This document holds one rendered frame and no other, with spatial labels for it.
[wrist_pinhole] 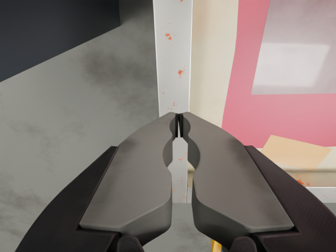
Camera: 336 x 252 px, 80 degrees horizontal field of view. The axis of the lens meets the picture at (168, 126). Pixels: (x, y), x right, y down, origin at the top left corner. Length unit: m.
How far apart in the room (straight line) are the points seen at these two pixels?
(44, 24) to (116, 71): 0.80
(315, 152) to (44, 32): 0.57
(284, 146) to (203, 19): 0.23
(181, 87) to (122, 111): 1.18
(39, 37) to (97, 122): 1.03
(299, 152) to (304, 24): 0.19
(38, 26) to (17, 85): 1.11
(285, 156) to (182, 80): 0.22
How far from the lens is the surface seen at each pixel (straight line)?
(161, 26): 0.22
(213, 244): 0.56
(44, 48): 0.54
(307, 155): 0.39
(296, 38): 0.29
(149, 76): 1.28
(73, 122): 1.57
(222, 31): 0.26
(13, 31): 0.47
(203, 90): 0.28
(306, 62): 0.31
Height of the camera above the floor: 1.21
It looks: 58 degrees down
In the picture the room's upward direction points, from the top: 178 degrees counter-clockwise
